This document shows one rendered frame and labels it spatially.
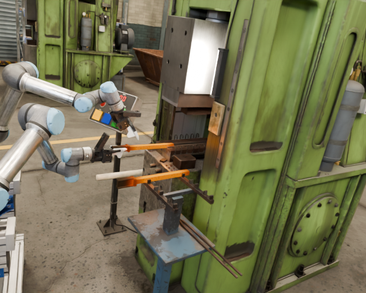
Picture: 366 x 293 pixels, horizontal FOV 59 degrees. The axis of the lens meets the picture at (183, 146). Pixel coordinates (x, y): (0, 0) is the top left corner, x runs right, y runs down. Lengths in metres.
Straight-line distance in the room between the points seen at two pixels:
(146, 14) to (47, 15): 5.04
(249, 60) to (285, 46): 0.26
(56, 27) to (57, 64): 0.67
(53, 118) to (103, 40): 5.44
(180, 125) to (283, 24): 0.96
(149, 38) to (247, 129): 9.76
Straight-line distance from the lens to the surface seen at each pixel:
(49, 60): 6.77
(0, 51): 9.75
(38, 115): 1.57
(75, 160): 1.82
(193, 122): 2.34
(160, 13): 11.47
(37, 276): 2.56
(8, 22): 9.72
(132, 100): 2.34
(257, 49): 1.63
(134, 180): 1.58
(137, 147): 1.94
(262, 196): 2.15
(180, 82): 1.88
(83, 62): 6.76
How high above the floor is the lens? 1.74
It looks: 21 degrees down
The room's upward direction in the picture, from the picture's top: 9 degrees clockwise
